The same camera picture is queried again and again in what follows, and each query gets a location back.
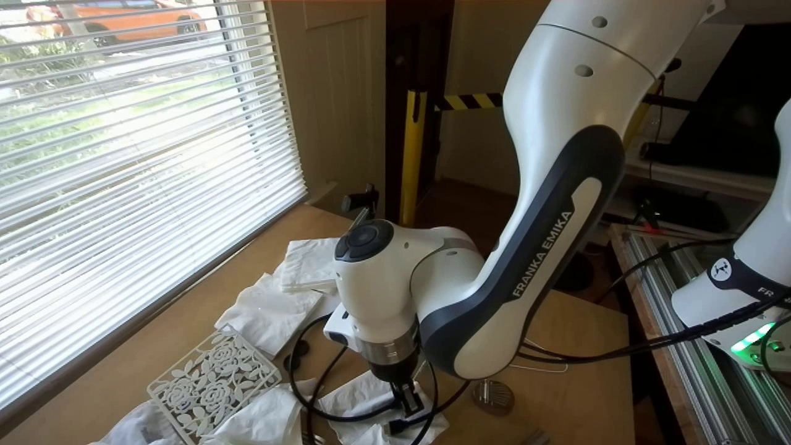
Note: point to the black monitor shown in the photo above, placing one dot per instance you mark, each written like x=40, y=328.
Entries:
x=733, y=99

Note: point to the light wooden desk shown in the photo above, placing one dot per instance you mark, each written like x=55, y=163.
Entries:
x=568, y=396

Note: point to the white lattice trivet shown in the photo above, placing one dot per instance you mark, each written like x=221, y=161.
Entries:
x=213, y=383

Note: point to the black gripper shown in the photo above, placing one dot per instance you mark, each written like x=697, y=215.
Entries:
x=399, y=373

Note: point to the white window blinds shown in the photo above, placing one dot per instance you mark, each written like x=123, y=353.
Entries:
x=139, y=205

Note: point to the small round metal object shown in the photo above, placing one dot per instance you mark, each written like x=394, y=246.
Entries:
x=492, y=396

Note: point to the yellow black barrier tape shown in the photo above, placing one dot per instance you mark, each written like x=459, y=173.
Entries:
x=471, y=103

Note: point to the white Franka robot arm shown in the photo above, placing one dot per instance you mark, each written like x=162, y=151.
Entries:
x=543, y=205

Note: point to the flat black device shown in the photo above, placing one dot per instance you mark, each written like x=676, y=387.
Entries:
x=682, y=209

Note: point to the smooth folded white cloth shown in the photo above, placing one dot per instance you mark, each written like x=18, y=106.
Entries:
x=310, y=261

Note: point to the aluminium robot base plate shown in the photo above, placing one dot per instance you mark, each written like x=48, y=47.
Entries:
x=699, y=396

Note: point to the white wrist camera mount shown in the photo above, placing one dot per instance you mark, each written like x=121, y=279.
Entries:
x=341, y=324

